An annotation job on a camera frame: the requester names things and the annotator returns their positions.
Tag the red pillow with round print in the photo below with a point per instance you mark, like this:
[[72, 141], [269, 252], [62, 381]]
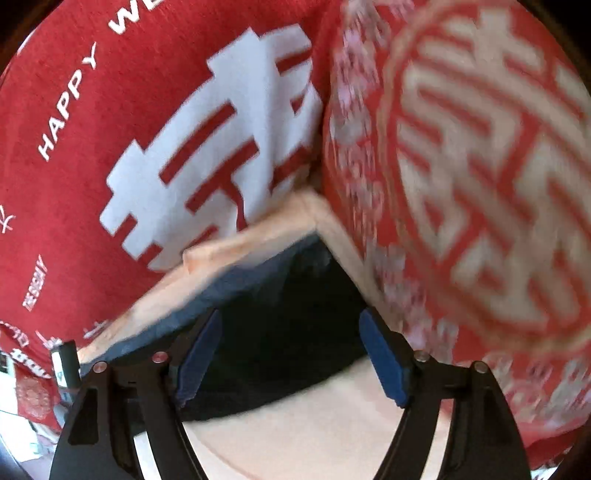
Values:
[[461, 138]]

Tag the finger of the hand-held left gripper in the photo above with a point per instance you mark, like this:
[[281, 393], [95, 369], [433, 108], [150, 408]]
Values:
[[70, 364]]

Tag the peach towel blanket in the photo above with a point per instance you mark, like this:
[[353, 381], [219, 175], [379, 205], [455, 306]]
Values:
[[300, 443]]

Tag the black pants with blue waistband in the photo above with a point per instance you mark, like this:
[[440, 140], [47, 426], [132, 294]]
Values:
[[277, 323]]

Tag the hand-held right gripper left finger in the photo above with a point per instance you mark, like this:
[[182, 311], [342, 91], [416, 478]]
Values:
[[198, 357]]

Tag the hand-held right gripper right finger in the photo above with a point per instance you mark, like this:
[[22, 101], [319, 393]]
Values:
[[383, 362]]

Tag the red blanket with white print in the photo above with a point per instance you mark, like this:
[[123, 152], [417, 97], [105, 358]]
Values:
[[92, 138]]

